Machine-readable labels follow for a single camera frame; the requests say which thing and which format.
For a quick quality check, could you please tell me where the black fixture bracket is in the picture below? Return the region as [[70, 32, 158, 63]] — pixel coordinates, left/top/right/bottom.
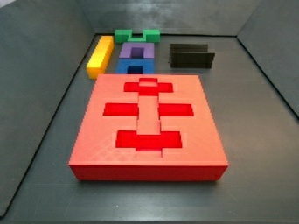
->
[[170, 44, 215, 69]]

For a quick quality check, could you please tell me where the green stepped block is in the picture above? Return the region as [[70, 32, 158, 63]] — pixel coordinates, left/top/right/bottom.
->
[[115, 29, 160, 44]]

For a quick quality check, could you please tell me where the purple U-shaped block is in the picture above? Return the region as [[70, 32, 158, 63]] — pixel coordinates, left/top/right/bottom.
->
[[119, 42, 155, 59]]

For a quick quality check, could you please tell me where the blue U-shaped block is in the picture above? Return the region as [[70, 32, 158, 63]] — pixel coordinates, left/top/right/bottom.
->
[[116, 59, 155, 74]]

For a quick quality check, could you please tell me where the red board with cutouts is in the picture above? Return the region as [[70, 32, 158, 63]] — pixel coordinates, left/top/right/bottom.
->
[[70, 74, 230, 181]]

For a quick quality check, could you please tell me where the yellow long bar block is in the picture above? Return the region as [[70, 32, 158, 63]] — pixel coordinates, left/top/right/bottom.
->
[[87, 36, 115, 79]]

